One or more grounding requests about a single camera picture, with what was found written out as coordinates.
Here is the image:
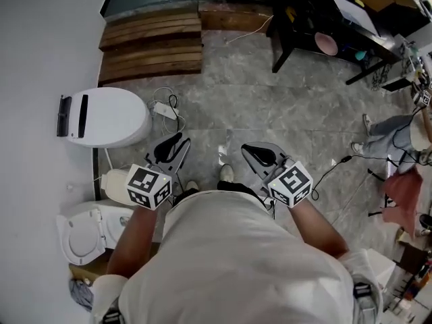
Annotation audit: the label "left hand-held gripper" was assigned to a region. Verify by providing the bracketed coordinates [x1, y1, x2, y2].
[126, 132, 192, 211]

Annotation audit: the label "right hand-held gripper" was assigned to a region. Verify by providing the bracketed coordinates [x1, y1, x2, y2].
[241, 142, 314, 209]

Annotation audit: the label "person's left forearm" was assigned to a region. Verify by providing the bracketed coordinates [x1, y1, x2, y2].
[106, 200, 159, 278]

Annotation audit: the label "person's right forearm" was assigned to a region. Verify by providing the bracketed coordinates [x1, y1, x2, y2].
[288, 197, 350, 258]

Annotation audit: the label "person's black trousers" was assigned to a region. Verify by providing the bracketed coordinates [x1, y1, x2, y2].
[171, 180, 275, 215]

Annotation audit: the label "person's right white shoe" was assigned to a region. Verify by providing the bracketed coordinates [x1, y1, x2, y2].
[219, 163, 235, 184]

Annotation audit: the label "white rounded plastic tank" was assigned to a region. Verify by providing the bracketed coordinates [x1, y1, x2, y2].
[101, 169, 136, 202]

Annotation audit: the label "white closed-lid toilet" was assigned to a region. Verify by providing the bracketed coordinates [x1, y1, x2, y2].
[56, 86, 153, 149]

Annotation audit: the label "brown wooden slatted ramp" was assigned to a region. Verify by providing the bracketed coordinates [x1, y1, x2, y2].
[97, 0, 203, 87]

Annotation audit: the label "person's white shirt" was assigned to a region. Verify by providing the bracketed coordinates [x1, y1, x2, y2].
[90, 189, 384, 324]

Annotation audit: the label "white open-lid toilet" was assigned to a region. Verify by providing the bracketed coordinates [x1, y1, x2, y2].
[55, 199, 136, 266]

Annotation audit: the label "pink bowl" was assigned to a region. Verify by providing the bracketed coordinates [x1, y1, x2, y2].
[314, 32, 339, 57]

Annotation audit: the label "red cloth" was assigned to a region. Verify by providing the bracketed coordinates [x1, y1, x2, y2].
[383, 167, 425, 238]

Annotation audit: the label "white box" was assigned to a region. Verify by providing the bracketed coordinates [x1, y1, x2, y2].
[366, 248, 398, 293]

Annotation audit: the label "blue-grey crumpled cloth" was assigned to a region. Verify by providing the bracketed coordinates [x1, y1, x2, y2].
[69, 278, 95, 312]

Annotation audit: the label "white board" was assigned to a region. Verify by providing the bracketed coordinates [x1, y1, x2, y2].
[329, 0, 381, 36]

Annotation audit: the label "short black cable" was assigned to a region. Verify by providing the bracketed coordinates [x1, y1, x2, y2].
[168, 94, 180, 135]

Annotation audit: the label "white power strip with cables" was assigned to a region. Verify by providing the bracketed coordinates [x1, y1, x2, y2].
[146, 86, 186, 136]

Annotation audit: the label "long black floor cable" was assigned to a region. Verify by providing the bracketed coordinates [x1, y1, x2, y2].
[310, 153, 399, 202]

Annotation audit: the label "thin white floor cable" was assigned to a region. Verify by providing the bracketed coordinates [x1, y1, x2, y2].
[225, 14, 273, 45]

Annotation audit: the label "black table frame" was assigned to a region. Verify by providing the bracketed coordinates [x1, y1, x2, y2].
[266, 0, 402, 86]

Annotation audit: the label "grey right shoulder strap buckle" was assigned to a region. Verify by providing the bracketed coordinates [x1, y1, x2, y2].
[352, 281, 372, 298]

